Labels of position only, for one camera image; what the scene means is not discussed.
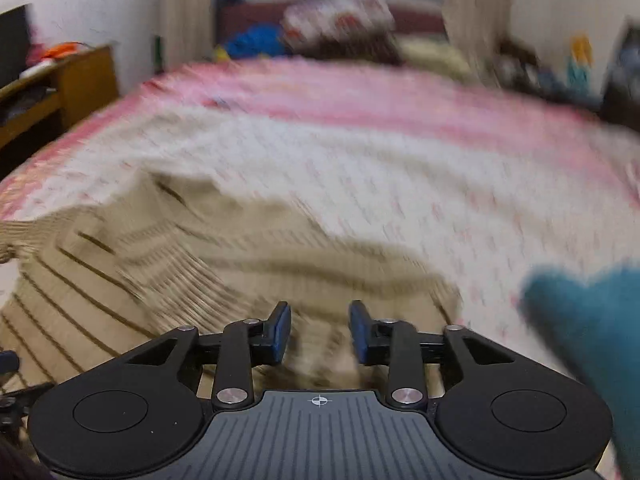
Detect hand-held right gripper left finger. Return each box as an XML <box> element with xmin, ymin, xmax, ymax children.
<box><xmin>124</xmin><ymin>301</ymin><xmax>293</xmax><ymax>409</ymax></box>

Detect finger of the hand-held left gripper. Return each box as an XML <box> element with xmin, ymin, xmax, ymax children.
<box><xmin>0</xmin><ymin>351</ymin><xmax>56</xmax><ymax>413</ymax></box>

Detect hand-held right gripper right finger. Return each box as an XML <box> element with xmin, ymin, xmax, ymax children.
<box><xmin>348</xmin><ymin>300</ymin><xmax>516</xmax><ymax>409</ymax></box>

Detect beige striped knit sweater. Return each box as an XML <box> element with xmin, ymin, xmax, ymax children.
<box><xmin>0</xmin><ymin>167</ymin><xmax>463</xmax><ymax>396</ymax></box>

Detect pink floral bed sheet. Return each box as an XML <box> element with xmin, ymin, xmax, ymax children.
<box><xmin>0</xmin><ymin>57</ymin><xmax>640</xmax><ymax>480</ymax></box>

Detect teal cloth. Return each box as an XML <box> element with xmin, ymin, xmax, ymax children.
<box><xmin>520</xmin><ymin>265</ymin><xmax>640</xmax><ymax>480</ymax></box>

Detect brown blanket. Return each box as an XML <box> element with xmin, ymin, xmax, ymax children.
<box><xmin>304</xmin><ymin>30</ymin><xmax>405</xmax><ymax>67</ymax></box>

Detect cream blanket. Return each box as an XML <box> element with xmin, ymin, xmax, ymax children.
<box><xmin>400</xmin><ymin>35</ymin><xmax>477</xmax><ymax>80</ymax></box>

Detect blue cloth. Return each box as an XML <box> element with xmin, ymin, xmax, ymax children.
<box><xmin>221</xmin><ymin>25</ymin><xmax>294</xmax><ymax>59</ymax></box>

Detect cluttered nightstand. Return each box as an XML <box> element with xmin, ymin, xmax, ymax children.
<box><xmin>494</xmin><ymin>39</ymin><xmax>602</xmax><ymax>108</ymax></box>

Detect red floral pillow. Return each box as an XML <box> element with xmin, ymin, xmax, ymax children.
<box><xmin>280</xmin><ymin>0</ymin><xmax>397</xmax><ymax>47</ymax></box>

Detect wooden desk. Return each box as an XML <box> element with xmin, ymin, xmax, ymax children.
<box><xmin>0</xmin><ymin>45</ymin><xmax>121</xmax><ymax>151</ymax></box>

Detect maroon headboard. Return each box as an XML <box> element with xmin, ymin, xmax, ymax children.
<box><xmin>215</xmin><ymin>0</ymin><xmax>449</xmax><ymax>61</ymax></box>

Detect beige curtain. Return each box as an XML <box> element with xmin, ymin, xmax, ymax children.
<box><xmin>442</xmin><ymin>0</ymin><xmax>516</xmax><ymax>72</ymax></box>
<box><xmin>160</xmin><ymin>0</ymin><xmax>219</xmax><ymax>70</ymax></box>

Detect orange item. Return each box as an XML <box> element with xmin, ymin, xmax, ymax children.
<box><xmin>39</xmin><ymin>42</ymin><xmax>85</xmax><ymax>62</ymax></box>

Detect black monitor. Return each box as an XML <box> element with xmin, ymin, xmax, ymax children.
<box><xmin>0</xmin><ymin>4</ymin><xmax>33</xmax><ymax>90</ymax></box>

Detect yellow and blue toy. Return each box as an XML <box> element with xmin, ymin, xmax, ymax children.
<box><xmin>566</xmin><ymin>34</ymin><xmax>594</xmax><ymax>87</ymax></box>

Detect dark wooden headboard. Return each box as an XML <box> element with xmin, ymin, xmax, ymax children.
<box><xmin>600</xmin><ymin>19</ymin><xmax>640</xmax><ymax>128</ymax></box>

